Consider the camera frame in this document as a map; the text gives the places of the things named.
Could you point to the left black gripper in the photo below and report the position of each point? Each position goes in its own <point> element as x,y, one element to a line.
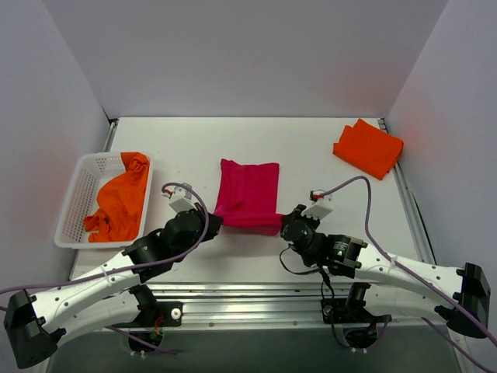
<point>212,224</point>

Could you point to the magenta t shirt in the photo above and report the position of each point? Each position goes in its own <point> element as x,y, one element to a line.
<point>247,197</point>

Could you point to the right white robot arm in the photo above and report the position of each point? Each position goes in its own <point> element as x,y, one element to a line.
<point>388,284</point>

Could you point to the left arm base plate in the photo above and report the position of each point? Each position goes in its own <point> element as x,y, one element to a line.
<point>162,314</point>

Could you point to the folded orange t shirt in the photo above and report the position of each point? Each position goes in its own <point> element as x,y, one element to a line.
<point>368,148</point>

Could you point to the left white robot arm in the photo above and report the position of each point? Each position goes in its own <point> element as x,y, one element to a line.
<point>112,294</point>

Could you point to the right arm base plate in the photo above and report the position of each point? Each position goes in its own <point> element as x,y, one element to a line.
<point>335,311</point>

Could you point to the white plastic basket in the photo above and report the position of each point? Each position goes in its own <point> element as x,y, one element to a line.
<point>91,173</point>

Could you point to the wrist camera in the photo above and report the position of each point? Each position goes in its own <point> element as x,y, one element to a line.
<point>180,199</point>
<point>321,205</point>

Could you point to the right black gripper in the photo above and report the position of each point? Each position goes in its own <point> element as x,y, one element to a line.
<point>288,221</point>

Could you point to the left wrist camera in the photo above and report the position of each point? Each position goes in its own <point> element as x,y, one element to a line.
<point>180,199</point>

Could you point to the crumpled orange t shirt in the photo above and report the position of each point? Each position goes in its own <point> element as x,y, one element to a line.
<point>120,202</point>

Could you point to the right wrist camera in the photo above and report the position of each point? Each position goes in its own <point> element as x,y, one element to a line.
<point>321,205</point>

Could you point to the aluminium rail frame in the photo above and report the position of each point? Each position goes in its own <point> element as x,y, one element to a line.
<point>245,307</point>

